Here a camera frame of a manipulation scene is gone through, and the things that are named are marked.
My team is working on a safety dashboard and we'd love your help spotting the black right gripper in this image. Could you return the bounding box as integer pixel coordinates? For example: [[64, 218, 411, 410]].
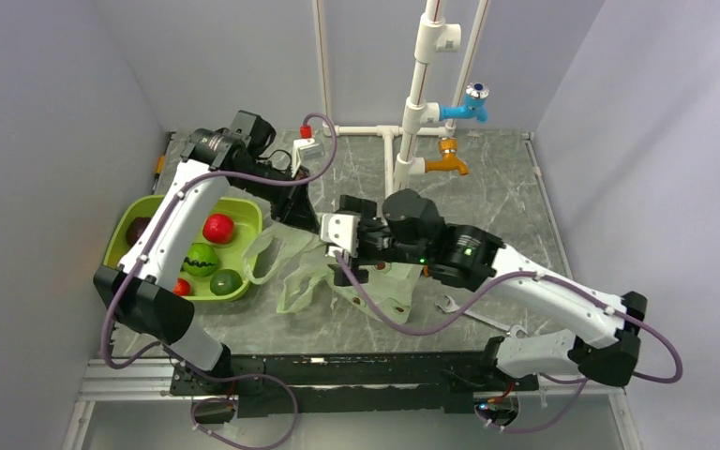
[[330, 194, 430, 283]]

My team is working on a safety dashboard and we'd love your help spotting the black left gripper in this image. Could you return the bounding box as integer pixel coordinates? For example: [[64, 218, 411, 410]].
[[233, 162, 322, 235]]

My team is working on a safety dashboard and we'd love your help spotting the light green plastic bag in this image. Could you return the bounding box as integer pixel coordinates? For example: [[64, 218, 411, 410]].
[[242, 224, 424, 325]]

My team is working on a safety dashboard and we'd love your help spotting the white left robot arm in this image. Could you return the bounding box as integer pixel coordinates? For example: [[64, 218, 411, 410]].
[[94, 111, 337, 394]]

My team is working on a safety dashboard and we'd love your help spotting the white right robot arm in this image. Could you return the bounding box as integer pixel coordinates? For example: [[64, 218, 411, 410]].
[[321, 188, 648, 389]]

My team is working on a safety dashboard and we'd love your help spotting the dark green fake avocado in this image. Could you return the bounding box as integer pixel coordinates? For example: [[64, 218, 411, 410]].
[[209, 269, 244, 296]]

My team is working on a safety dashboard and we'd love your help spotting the green fake watermelon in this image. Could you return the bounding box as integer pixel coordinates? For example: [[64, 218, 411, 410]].
[[182, 242, 221, 278]]

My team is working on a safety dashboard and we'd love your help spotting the red fake tomato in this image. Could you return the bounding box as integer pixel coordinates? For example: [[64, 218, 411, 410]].
[[172, 277, 192, 297]]

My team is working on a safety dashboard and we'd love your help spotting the dark red fake apple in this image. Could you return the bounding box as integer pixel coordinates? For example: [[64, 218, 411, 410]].
[[125, 217, 151, 248]]

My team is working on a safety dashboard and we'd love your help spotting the green plastic basin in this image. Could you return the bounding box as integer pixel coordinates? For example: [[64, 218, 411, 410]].
[[99, 194, 268, 303]]

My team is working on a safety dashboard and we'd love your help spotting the orange plastic faucet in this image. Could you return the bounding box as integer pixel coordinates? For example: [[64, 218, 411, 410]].
[[425, 138, 470, 176]]

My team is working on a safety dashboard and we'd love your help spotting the blue plastic faucet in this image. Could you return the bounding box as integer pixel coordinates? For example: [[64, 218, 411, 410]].
[[439, 82, 489, 123]]

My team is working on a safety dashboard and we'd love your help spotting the silver metal wrench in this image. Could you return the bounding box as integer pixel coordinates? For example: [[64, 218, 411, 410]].
[[435, 294, 528, 338]]

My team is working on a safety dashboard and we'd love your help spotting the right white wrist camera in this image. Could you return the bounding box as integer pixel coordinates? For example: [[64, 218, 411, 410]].
[[319, 213, 360, 258]]

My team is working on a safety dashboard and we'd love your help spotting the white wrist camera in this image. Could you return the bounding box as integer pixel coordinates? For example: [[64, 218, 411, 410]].
[[319, 213, 360, 258], [291, 125, 326, 178]]

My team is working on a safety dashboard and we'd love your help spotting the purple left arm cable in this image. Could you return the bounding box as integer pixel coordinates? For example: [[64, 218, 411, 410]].
[[99, 112, 338, 371]]

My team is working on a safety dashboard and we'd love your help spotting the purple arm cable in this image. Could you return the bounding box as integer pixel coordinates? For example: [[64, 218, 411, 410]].
[[99, 112, 338, 371], [332, 247, 684, 385]]

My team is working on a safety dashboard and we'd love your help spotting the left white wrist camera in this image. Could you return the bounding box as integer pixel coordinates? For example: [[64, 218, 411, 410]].
[[291, 125, 326, 178]]

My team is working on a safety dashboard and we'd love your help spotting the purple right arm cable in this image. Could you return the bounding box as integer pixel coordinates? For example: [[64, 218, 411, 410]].
[[332, 247, 684, 385]]

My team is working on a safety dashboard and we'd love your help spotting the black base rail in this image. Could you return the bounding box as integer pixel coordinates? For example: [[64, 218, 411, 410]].
[[169, 350, 539, 418]]

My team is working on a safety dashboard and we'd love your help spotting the white PVC pipe frame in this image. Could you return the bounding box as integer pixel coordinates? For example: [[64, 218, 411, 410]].
[[312, 1, 491, 195]]

